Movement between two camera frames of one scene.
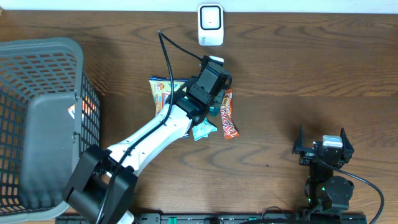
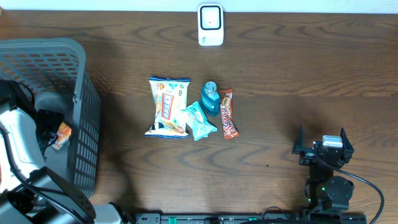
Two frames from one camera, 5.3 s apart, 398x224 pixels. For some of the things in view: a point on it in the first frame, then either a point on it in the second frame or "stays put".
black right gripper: x=308 y=154 stays put
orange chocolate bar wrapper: x=226 y=111 stays put
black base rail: x=226 y=218 stays put
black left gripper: x=228 y=84 to x=46 y=116
